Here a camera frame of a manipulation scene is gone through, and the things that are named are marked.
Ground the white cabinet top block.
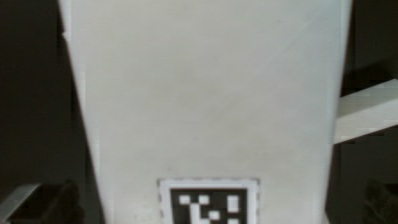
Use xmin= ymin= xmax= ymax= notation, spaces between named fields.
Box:
xmin=59 ymin=0 xmax=352 ymax=224

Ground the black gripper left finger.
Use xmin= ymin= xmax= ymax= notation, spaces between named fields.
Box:
xmin=0 ymin=181 xmax=85 ymax=224

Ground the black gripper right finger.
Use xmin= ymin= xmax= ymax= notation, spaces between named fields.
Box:
xmin=363 ymin=180 xmax=398 ymax=224

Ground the white U-shaped fence frame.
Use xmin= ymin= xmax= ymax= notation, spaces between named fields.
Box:
xmin=334 ymin=79 xmax=398 ymax=143

